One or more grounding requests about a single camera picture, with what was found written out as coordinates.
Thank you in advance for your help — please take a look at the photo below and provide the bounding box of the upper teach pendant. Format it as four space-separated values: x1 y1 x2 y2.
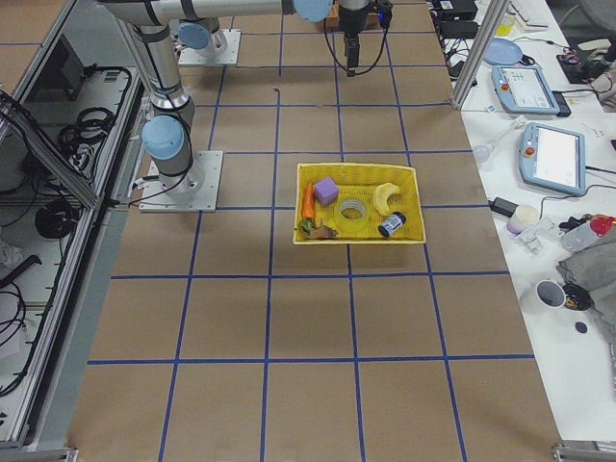
491 65 560 116

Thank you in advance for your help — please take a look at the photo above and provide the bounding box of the brown dried leaf toy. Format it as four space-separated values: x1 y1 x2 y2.
298 218 338 240

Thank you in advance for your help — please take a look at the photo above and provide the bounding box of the black power adapter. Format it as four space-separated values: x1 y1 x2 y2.
488 197 518 218

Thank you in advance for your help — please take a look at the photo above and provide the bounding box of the white mug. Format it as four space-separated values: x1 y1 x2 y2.
520 279 566 315

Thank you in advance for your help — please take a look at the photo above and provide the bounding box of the lower teach pendant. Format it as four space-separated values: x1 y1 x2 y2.
519 122 586 196

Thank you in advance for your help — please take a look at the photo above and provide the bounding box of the yellow clear tape roll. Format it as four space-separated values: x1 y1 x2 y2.
335 198 370 233

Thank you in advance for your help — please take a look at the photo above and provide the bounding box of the teach pendant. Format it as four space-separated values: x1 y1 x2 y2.
519 122 586 196
491 65 560 116

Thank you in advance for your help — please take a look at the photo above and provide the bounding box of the yellow plastic basket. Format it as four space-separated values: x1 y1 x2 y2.
293 163 425 245

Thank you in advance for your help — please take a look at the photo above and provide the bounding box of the grey cloth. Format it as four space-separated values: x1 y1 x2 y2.
556 232 615 340

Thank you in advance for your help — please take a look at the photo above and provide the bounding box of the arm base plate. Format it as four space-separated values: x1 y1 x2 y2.
138 150 223 213
178 23 242 67

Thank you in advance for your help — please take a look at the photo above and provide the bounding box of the orange toy carrot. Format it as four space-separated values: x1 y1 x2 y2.
301 182 316 219

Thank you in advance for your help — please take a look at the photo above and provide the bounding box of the white lavender candle jar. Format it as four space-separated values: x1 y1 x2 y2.
506 205 539 235

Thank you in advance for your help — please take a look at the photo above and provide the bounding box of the aluminium frame post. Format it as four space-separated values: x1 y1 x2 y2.
450 0 510 110

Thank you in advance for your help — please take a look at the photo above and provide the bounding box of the black-lidded gum jar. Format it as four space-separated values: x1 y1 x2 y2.
377 212 407 239

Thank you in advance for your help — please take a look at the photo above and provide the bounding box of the light bulb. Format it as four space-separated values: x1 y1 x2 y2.
473 116 526 167

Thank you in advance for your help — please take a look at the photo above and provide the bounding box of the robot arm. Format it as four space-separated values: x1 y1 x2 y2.
175 1 393 76
101 1 331 205

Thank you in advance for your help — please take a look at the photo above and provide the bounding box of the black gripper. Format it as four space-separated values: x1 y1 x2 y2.
338 4 368 67

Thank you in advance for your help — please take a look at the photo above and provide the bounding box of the purple foam cube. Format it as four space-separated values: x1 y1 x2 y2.
314 177 339 206

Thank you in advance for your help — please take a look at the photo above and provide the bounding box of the pale croissant toy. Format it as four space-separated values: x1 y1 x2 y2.
372 183 400 216

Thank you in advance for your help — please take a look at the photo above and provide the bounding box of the blue plate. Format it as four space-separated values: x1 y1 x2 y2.
483 38 524 65

